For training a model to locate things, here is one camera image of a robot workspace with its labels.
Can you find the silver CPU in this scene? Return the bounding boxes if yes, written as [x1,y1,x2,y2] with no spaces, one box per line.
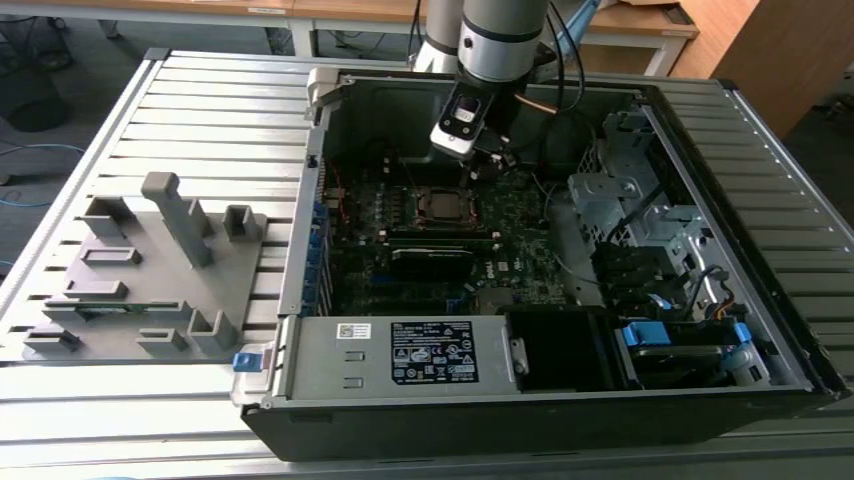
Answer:
[425,191,472,217]

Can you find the metal socket cover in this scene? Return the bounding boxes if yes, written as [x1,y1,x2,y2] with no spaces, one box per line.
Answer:
[416,187,481,226]

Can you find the CPU socket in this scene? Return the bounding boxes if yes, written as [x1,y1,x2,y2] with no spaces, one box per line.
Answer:
[413,187,483,227]

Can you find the metal drive cage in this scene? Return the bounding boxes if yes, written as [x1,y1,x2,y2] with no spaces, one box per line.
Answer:
[566,107,735,311]

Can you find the green motherboard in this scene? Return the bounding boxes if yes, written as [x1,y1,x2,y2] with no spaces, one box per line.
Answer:
[319,169,606,319]

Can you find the wooden desk white legs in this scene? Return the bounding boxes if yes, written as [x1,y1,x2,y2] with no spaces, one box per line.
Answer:
[292,0,702,76]
[0,0,299,39]

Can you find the grey chipset heatsink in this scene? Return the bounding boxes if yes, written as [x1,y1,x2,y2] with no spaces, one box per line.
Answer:
[476,285,519,310]

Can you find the wooden cabinet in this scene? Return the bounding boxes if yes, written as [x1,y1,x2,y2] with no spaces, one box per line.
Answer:
[672,0,854,136]

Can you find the blue disk carrier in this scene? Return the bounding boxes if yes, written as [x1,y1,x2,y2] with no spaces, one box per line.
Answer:
[616,319,759,390]

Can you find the grey power supply unit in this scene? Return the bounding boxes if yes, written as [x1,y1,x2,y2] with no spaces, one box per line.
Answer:
[269,314,519,401]

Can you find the grey parts rack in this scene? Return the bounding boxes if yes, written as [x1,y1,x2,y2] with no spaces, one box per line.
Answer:
[18,171,269,362]

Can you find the black open PC case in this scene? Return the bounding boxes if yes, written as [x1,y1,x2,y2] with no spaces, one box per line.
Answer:
[229,64,852,464]

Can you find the black bag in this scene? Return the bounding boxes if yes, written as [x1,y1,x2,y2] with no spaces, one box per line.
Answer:
[6,69,72,132]

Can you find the green RAM stick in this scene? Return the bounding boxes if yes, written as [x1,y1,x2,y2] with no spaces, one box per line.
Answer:
[73,300,181,317]

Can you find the copper coloured cable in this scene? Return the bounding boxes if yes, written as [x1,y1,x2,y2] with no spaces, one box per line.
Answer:
[519,94,556,116]

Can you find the black looped cable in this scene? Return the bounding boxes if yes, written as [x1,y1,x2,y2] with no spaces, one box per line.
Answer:
[540,106,596,172]

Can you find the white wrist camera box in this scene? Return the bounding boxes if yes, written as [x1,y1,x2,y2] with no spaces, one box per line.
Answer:
[429,94,494,161]

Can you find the black straight cable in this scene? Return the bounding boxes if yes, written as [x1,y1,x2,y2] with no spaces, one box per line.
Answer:
[599,182,668,251]

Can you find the grey case latch handle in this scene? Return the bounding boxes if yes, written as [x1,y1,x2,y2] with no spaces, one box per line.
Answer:
[304,67,341,121]

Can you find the black cable bundle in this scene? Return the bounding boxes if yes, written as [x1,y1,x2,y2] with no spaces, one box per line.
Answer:
[590,242,692,304]

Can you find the black disk wire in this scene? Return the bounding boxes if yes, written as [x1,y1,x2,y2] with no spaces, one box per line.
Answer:
[686,264,728,311]

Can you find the coloured power wires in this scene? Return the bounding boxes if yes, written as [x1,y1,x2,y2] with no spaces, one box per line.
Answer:
[710,297,742,324]

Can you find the blue floor cable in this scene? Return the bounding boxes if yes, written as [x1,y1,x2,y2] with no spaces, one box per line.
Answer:
[0,142,88,209]

